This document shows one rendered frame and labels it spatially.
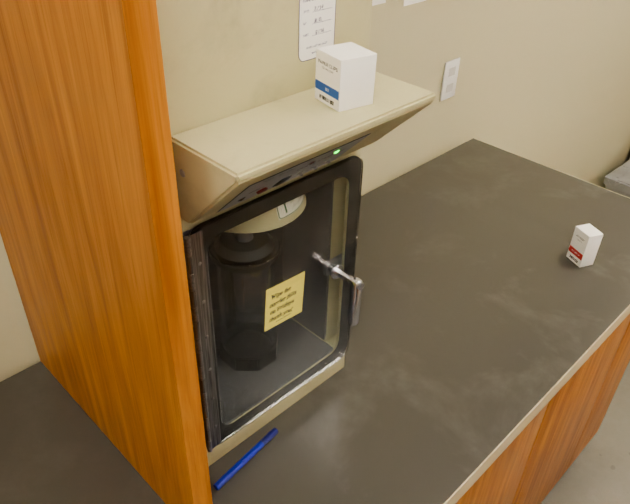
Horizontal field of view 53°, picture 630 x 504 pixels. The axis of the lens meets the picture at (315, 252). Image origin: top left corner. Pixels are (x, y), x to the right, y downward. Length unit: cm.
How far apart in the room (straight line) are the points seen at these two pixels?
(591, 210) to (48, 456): 140
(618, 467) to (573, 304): 110
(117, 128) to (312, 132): 21
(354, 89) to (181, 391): 40
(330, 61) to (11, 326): 79
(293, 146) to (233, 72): 12
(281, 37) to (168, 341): 36
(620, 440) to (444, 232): 123
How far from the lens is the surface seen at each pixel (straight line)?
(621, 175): 351
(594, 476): 241
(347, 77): 73
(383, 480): 105
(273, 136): 68
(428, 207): 169
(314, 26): 79
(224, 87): 72
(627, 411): 266
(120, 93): 57
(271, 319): 93
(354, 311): 99
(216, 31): 69
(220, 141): 67
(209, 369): 89
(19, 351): 130
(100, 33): 57
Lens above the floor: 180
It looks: 36 degrees down
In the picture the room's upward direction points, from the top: 2 degrees clockwise
